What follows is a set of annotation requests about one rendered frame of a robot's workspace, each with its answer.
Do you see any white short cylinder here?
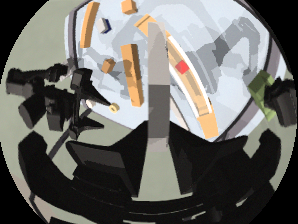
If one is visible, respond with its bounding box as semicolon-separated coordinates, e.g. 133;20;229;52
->
86;100;96;108

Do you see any beige roll of tape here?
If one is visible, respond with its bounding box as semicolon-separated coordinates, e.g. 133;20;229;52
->
109;103;119;113

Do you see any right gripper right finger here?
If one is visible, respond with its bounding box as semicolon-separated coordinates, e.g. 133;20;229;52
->
168;121;248;195

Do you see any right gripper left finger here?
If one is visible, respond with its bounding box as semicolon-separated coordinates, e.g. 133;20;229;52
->
65;120;148;198

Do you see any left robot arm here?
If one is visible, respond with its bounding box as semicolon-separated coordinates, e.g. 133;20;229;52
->
6;63;70;132

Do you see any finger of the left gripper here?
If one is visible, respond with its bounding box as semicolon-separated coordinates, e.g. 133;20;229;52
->
77;116;104;135
79;80;111;107

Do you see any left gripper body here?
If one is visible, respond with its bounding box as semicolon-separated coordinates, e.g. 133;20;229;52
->
54;68;93;141

